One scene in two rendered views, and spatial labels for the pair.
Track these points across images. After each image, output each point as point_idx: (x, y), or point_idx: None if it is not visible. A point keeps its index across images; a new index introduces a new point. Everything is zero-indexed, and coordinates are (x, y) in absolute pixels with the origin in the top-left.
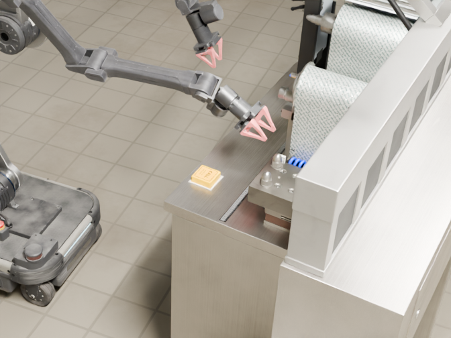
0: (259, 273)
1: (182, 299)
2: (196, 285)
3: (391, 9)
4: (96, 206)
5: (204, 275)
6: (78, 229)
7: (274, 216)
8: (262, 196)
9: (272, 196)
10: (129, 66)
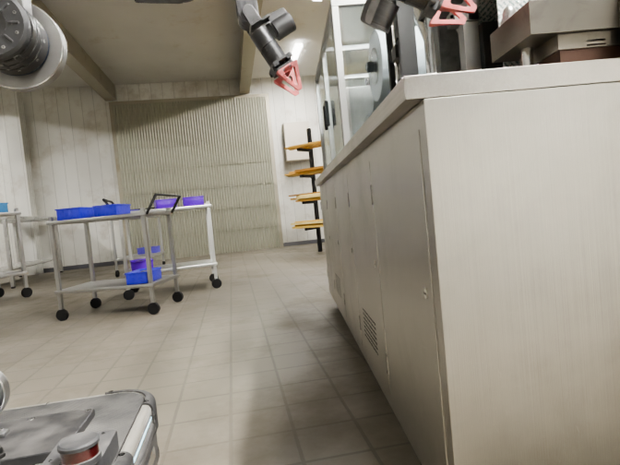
0: (608, 139)
1: (468, 309)
2: (493, 250)
3: None
4: (149, 395)
5: (505, 214)
6: (139, 420)
7: (574, 49)
8: (554, 11)
9: (570, 0)
10: None
